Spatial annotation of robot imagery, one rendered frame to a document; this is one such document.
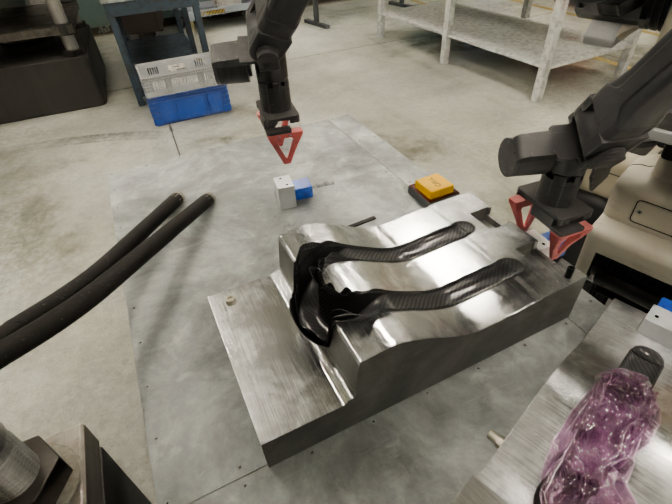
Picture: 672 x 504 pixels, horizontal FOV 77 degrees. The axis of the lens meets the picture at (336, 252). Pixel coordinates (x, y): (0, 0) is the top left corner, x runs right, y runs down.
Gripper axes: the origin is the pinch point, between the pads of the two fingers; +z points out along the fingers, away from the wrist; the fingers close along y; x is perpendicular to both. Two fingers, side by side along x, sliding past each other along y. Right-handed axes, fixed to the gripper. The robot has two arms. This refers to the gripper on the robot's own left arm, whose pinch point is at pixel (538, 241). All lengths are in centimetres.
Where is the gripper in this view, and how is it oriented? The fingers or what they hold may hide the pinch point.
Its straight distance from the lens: 82.2
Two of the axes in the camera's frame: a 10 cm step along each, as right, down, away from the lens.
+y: 3.6, 6.0, -7.1
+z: 0.3, 7.5, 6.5
